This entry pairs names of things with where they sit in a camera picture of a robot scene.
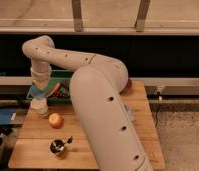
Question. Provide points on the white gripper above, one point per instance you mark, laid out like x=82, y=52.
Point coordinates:
x=40, y=79

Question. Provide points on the white paper cup stack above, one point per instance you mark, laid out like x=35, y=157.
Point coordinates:
x=40, y=106

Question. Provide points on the blue plastic cup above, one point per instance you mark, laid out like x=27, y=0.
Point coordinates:
x=36, y=92

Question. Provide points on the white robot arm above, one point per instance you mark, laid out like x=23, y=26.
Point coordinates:
x=95, y=88

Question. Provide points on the green plastic tray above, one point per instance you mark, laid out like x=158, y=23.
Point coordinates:
x=63, y=94

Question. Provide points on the orange apple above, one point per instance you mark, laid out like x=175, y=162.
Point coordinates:
x=55, y=120

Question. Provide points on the blue box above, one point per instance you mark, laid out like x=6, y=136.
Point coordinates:
x=7, y=115

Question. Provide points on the metal cup with spoon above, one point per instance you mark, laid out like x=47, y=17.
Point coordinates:
x=57, y=146

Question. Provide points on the purple bowl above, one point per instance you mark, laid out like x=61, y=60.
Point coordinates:
x=127, y=86

